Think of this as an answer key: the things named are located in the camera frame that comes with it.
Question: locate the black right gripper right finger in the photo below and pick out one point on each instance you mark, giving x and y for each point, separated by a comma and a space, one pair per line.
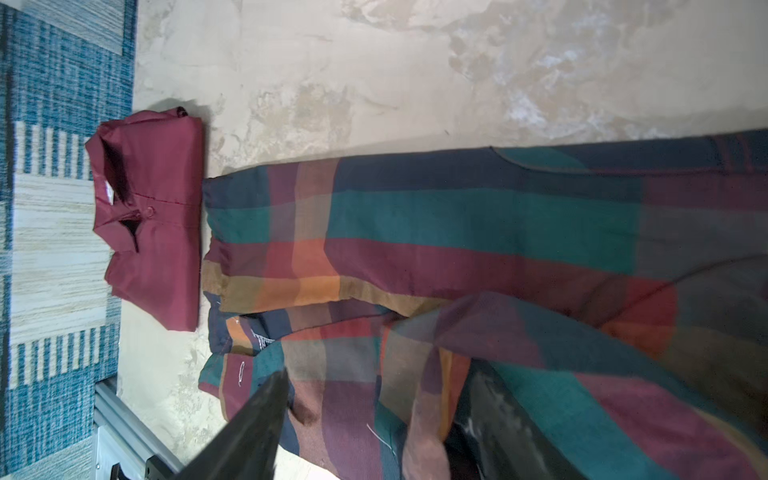
494, 437

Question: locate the multicolour plaid long sleeve shirt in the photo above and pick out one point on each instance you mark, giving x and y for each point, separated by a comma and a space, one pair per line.
618, 289

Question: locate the aluminium front rail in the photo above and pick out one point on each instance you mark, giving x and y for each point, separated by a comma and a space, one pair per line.
123, 446

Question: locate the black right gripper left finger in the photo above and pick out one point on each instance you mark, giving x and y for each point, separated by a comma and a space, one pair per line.
246, 448

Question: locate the folded maroon shirt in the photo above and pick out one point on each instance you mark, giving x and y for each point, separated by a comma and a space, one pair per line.
148, 170

